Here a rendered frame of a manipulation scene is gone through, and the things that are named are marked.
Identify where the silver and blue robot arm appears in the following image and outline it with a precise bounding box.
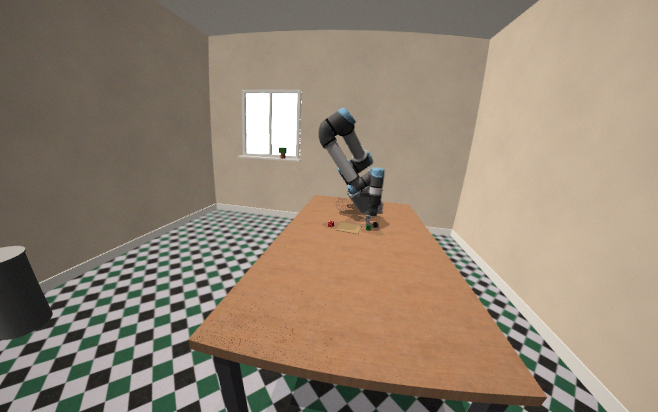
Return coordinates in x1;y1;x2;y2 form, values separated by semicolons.
319;108;385;195

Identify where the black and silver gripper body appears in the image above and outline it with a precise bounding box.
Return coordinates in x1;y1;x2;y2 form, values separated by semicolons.
360;187;383;216

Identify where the tan square mat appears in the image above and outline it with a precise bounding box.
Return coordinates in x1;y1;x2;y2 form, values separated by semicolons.
336;222;361;234

